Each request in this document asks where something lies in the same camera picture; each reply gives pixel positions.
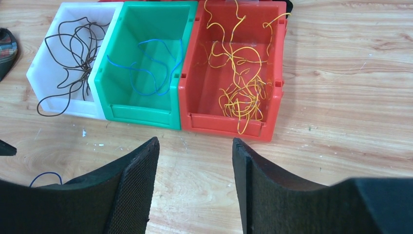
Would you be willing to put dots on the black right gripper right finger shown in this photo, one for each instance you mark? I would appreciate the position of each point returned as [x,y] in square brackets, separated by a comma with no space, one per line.
[273,200]

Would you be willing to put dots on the plaid cloth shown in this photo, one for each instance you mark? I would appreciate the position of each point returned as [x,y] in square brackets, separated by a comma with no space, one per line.
[9,50]

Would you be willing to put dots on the green plastic bin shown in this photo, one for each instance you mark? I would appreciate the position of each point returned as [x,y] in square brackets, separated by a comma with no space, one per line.
[137,79]

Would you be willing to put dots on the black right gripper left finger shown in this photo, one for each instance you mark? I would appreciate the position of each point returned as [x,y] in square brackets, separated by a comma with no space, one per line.
[113,199]

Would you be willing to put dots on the red plastic bin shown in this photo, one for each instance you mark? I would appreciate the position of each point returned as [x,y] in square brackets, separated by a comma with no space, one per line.
[231,82]

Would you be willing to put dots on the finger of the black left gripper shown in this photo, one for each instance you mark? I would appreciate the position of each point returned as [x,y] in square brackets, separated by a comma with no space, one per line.
[7,149]

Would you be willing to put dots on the black t-shirt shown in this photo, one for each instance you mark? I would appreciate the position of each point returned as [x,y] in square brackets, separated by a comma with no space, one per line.
[289,6]

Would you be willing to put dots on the white plastic bin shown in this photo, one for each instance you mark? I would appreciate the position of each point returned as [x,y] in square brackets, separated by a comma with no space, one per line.
[63,70]

